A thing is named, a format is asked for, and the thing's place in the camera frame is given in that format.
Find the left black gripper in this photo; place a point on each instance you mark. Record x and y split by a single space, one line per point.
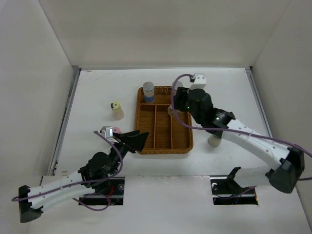
132 141

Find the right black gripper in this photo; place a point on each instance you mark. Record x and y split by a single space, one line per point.
181 94

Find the pink cap shaker bottle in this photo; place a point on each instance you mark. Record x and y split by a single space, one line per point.
116 130

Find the yellow cap shaker bottle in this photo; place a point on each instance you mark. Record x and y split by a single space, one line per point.
117 111

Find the clear lid black grinder jar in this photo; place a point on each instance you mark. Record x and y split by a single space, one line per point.
215 140

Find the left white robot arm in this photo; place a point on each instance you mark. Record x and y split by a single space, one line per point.
93 178

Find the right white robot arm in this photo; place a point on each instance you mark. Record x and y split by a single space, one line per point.
284 162

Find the brown wicker divided tray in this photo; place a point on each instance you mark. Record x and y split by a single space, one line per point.
166 134

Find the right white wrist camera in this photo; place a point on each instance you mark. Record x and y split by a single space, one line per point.
198 81

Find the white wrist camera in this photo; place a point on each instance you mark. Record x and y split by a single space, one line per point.
198 81
107 132

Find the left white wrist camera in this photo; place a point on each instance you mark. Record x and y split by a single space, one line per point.
107 132

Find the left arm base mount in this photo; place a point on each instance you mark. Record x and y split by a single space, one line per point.
114 192

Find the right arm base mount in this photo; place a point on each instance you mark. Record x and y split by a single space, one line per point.
225 191

